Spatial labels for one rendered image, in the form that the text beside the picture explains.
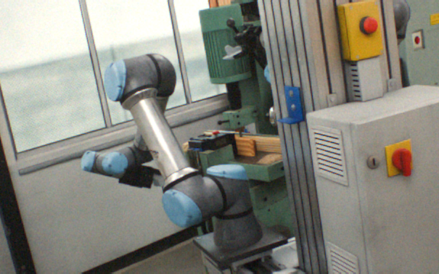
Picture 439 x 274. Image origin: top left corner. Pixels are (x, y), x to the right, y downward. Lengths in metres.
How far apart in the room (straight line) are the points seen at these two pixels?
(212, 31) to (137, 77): 0.73
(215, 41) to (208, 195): 0.91
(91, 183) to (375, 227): 2.56
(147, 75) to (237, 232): 0.53
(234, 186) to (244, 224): 0.12
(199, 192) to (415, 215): 0.60
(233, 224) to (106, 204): 2.06
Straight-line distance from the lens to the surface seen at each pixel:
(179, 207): 1.65
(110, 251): 3.83
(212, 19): 2.42
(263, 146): 2.45
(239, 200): 1.75
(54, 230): 3.64
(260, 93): 2.53
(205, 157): 2.35
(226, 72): 2.43
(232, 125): 2.50
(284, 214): 2.48
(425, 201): 1.41
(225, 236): 1.78
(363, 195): 1.30
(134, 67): 1.78
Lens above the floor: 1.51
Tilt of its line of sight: 12 degrees down
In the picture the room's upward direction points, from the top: 10 degrees counter-clockwise
